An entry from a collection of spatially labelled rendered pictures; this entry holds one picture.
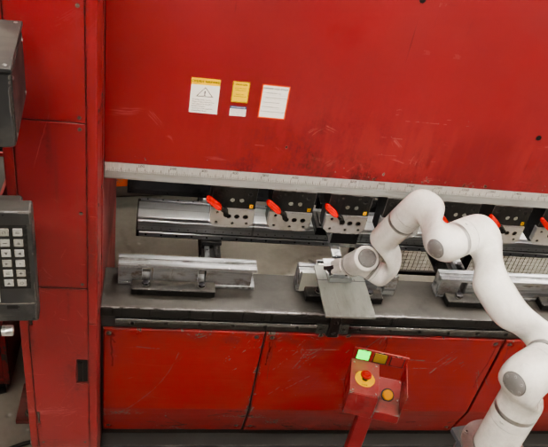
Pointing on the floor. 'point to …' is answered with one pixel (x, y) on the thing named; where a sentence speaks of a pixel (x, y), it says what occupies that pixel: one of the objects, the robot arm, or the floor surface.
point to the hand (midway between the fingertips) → (339, 270)
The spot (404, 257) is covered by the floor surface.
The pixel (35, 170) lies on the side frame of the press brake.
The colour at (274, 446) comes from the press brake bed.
